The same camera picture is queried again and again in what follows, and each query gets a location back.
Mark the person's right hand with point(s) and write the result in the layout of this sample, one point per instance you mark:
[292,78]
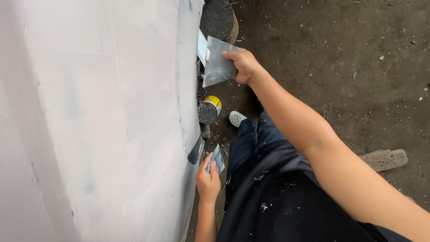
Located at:
[246,65]

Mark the person's left hand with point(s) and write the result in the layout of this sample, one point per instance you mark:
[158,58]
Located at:
[207,183]

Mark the person's right fingers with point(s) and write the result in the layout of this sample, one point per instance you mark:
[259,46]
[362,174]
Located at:
[231,55]

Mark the large metal putty scraper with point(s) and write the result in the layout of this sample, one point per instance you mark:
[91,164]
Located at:
[219,62]

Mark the small metal putty scraper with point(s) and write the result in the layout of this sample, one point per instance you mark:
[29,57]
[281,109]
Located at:
[216,160]

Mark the black vehicle tyre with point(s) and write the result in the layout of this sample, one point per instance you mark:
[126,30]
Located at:
[217,18]

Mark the yellow putty can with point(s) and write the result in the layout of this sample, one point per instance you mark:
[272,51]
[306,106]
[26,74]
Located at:
[209,109]

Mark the white perforated clog shoe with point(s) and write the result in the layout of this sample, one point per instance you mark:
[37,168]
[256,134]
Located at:
[237,118]

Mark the person's dark blue trousers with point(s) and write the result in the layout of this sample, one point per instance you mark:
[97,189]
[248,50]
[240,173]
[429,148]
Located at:
[255,144]

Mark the white puttied vehicle body panel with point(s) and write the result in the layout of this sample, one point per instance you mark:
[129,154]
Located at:
[97,121]

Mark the person's black apron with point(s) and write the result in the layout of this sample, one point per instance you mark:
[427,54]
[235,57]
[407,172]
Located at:
[295,205]

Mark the grey wooden block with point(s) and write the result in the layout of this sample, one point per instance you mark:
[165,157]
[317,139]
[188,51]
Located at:
[384,159]

